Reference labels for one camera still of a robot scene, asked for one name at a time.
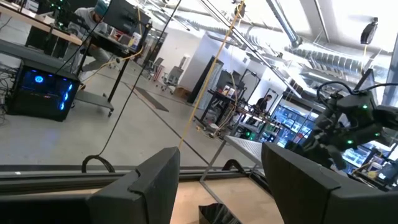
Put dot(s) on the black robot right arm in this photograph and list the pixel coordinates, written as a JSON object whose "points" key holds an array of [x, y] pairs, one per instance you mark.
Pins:
{"points": [[357, 109]]}

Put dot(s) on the blue lit computer tower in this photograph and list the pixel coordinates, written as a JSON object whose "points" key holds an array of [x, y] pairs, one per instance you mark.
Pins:
{"points": [[43, 93]]}

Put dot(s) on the silver ventilation duct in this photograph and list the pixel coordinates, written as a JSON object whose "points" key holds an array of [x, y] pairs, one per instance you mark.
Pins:
{"points": [[286, 25]]}

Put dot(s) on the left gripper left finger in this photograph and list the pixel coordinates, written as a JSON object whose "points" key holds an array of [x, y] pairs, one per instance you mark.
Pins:
{"points": [[149, 193]]}

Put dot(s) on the wooden desk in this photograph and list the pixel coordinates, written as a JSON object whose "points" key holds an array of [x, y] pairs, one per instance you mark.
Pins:
{"points": [[62, 35]]}

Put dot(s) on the grey office chair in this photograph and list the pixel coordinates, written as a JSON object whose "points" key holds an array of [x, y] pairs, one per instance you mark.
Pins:
{"points": [[174, 76], [155, 67]]}

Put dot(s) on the seated person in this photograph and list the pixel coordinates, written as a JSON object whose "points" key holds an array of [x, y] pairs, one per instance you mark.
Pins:
{"points": [[87, 21]]}

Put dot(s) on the black workbench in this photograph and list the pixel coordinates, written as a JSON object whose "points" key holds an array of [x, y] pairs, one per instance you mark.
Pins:
{"points": [[217, 96]]}

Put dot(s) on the grey perforated metal shelf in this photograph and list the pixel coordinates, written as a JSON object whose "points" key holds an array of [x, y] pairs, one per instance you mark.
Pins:
{"points": [[245, 149]]}

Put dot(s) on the black monitor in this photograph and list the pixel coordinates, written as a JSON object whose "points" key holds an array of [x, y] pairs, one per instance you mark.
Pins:
{"points": [[124, 15]]}

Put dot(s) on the black aluminium table frame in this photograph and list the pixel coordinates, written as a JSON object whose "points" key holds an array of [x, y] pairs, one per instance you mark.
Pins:
{"points": [[62, 180]]}

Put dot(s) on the black rolling workstation frame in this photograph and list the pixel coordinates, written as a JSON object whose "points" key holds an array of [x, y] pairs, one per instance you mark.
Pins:
{"points": [[94, 99]]}

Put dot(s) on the black floor mat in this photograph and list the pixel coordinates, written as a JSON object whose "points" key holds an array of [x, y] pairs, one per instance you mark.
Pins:
{"points": [[152, 99]]}

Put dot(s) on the black deep square bowl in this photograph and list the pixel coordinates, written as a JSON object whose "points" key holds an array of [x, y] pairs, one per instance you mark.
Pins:
{"points": [[219, 215]]}

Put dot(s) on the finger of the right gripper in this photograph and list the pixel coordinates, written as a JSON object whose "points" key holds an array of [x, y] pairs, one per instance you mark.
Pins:
{"points": [[300, 147], [336, 157]]}

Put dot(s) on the tall black cabinet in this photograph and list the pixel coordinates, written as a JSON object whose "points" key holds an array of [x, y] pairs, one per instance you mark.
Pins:
{"points": [[202, 84]]}

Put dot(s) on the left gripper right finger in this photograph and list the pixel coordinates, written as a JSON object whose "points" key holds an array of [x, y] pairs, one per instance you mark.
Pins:
{"points": [[295, 193]]}

